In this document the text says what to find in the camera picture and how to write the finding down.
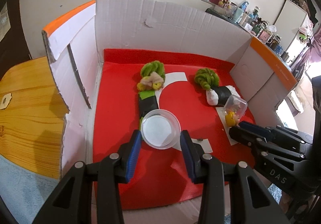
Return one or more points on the white refrigerator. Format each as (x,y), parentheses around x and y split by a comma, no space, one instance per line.
(289,21)

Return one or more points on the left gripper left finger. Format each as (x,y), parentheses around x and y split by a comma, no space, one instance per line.
(117,168)

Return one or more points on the doll with green black wrap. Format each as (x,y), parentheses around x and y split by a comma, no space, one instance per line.
(147,100)

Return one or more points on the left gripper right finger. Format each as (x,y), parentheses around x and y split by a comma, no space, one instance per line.
(205,169)

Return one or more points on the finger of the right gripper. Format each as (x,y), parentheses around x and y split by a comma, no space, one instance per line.
(278,132)
(244,137)

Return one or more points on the blond haired figurine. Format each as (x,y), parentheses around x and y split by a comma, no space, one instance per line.
(231,119)

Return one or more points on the clutter of bottles on side table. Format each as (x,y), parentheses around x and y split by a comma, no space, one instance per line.
(250,22)

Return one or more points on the clear round plastic cup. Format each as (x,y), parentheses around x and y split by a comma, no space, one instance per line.
(160,129)

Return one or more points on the orange white cardboard box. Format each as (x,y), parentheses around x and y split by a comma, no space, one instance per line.
(96,51)

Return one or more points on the doll with black white wrap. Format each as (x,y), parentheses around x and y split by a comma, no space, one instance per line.
(218,96)

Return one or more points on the small cream tag on table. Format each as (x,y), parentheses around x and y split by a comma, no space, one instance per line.
(5,101)

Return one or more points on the pink curtain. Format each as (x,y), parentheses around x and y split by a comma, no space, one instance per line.
(310,54)

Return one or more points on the light blue towel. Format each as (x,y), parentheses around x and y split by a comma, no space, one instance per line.
(24,192)

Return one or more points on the small clear plastic box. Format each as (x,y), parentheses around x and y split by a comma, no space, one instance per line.
(236,105)

